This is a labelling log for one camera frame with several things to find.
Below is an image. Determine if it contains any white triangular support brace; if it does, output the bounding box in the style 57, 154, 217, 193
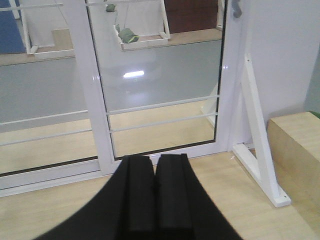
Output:
232, 53, 292, 208

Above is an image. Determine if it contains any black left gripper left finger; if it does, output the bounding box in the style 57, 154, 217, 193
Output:
38, 155, 156, 240

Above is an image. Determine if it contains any white framed sliding glass door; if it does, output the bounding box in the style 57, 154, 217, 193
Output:
63, 0, 240, 175

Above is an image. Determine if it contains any light wooden box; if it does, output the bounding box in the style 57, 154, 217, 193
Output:
267, 112, 320, 216

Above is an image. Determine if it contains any green sandbag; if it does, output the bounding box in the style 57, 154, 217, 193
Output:
105, 4, 117, 13
118, 28, 140, 44

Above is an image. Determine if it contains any green sandbag far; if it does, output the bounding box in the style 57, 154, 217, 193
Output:
105, 4, 117, 13

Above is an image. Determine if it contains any fixed white glass panel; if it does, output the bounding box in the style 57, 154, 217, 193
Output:
0, 0, 108, 197

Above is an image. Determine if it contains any blue door panel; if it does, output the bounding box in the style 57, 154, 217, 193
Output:
0, 10, 26, 54

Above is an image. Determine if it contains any brown wooden door panel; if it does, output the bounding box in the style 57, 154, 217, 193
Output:
164, 0, 218, 34

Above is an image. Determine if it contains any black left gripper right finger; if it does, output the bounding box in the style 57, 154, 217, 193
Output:
155, 154, 241, 240

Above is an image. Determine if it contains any green sandbag near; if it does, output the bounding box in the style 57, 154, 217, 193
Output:
118, 28, 140, 44

